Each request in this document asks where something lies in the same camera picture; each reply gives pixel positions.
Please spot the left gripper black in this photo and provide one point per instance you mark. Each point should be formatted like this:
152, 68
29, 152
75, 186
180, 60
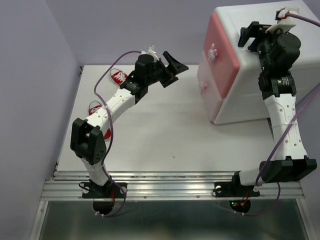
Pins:
175, 68

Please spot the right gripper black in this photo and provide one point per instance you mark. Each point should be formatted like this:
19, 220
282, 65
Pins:
249, 32

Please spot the drawer pink front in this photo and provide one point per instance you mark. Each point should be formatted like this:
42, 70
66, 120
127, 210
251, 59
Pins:
208, 89
220, 55

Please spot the red sneaker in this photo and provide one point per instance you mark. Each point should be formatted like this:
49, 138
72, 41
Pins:
117, 76
92, 108

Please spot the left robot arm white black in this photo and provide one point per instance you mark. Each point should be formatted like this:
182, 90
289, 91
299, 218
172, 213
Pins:
87, 135

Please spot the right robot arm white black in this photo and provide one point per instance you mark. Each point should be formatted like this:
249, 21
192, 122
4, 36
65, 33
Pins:
288, 161

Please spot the white shoe cabinet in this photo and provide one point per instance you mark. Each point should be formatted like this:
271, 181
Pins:
244, 101

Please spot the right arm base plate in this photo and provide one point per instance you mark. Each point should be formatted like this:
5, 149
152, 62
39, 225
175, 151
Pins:
239, 195

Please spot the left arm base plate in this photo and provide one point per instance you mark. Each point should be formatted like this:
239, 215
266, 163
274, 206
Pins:
107, 200

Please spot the aluminium mounting rail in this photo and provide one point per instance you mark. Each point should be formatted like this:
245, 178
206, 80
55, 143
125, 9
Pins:
173, 180

